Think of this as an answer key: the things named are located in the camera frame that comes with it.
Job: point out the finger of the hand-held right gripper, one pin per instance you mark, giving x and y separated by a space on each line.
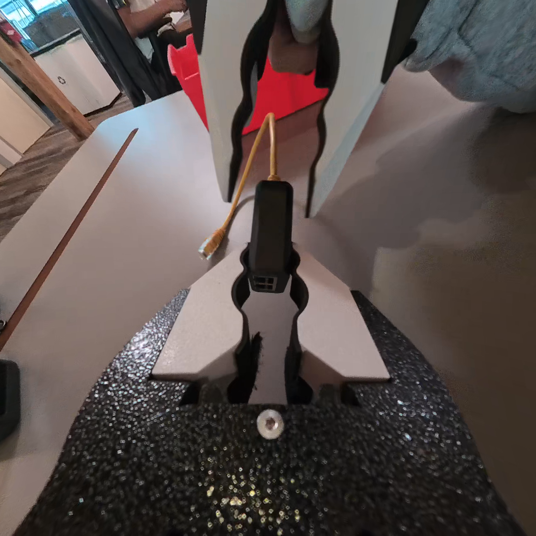
356 83
222 63

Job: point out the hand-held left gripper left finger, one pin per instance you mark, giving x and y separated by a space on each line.
197 335

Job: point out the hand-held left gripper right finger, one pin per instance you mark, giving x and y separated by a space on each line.
335 335

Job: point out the red plastic bin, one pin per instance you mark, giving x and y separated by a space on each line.
284 96

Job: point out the black ethernet coupler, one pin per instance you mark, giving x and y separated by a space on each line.
270 226

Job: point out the person's right forearm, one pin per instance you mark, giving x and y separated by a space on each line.
481 50

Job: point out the person's right hand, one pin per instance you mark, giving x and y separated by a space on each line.
293 56

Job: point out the black jacket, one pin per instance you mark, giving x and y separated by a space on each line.
117 54

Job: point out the white recycling cabinet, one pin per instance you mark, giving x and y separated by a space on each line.
75 75

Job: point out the black equipment case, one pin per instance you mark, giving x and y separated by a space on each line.
8 398

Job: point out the wooden post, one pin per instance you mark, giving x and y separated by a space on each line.
46 92

